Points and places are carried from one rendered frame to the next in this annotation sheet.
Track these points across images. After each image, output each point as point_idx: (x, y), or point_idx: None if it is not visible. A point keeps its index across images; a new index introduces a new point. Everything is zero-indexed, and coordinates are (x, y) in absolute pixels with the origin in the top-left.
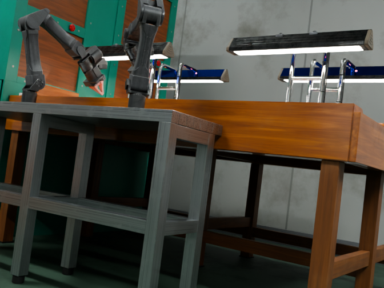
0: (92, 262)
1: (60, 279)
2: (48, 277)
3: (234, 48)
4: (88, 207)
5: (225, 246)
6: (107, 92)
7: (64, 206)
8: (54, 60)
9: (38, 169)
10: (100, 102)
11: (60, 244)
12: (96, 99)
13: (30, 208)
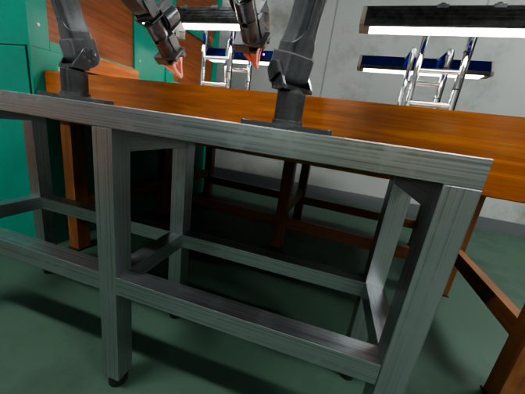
0: (191, 268)
1: (173, 335)
2: (156, 337)
3: (373, 22)
4: (235, 303)
5: (309, 233)
6: (167, 69)
7: (190, 306)
8: (99, 23)
9: (123, 230)
10: (193, 92)
11: (144, 237)
12: (184, 87)
13: (121, 295)
